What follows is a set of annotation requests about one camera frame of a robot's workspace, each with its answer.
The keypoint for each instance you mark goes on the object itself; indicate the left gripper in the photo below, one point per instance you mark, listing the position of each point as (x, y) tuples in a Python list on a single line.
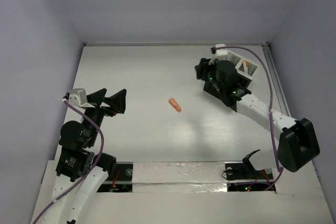
[(102, 109)]

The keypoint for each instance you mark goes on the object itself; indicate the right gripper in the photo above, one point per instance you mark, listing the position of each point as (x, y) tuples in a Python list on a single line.
[(204, 65)]

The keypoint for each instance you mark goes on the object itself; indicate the yellow white pen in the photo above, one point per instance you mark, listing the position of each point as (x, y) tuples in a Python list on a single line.
[(245, 66)]

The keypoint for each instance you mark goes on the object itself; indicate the orange highlighter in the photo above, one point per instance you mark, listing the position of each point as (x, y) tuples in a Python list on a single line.
[(175, 105)]

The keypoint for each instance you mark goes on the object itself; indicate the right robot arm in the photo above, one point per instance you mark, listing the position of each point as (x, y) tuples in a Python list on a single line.
[(294, 142)]

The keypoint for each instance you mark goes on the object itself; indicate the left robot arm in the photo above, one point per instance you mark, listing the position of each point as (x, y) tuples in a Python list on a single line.
[(82, 165)]

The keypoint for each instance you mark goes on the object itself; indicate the black and white organizer box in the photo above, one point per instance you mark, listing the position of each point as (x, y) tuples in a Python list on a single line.
[(226, 84)]

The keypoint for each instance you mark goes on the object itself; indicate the white foam front board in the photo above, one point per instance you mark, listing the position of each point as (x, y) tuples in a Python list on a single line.
[(178, 193)]

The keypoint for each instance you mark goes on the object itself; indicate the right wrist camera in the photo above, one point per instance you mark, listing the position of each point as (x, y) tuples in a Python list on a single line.
[(219, 53)]

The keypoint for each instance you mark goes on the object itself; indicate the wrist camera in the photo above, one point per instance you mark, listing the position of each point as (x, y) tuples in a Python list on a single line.
[(219, 53), (77, 98)]

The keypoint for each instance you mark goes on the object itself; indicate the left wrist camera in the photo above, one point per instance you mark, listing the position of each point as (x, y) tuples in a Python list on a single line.
[(77, 98)]

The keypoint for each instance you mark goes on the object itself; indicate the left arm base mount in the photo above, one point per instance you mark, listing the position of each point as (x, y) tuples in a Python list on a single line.
[(120, 182)]

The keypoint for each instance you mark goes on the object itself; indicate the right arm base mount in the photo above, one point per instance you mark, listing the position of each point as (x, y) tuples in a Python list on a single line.
[(243, 177)]

